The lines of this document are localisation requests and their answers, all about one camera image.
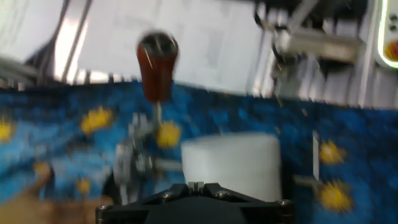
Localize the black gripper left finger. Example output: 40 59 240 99
95 182 196 224

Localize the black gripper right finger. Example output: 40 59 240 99
198 182 296 224

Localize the silver lever with brown handle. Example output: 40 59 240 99
136 29 180 133

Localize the bare human hand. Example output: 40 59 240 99
0 163 114 224

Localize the white plastic jug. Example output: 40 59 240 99
180 132 283 202

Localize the starry night painting cloth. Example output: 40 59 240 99
0 79 398 224

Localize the red emergency stop button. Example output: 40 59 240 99
376 0 398 70

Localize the silver cable connector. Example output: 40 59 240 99
272 27 366 65

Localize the aluminium frame beam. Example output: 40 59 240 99
37 0 94 85

